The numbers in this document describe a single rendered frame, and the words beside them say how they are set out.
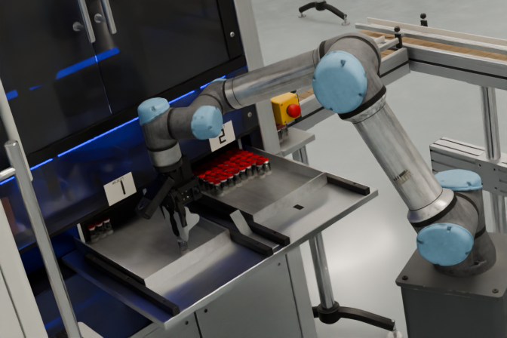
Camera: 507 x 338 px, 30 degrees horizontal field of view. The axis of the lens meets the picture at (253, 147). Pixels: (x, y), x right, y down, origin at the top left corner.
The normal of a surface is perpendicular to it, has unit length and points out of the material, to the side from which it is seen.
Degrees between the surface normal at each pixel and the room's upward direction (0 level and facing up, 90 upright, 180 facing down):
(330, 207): 0
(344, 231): 0
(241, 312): 90
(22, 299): 90
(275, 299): 90
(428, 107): 0
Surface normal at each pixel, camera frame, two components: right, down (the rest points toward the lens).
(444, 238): -0.26, 0.56
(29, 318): 0.62, 0.22
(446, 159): -0.75, 0.40
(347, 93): -0.40, 0.35
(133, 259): -0.18, -0.89
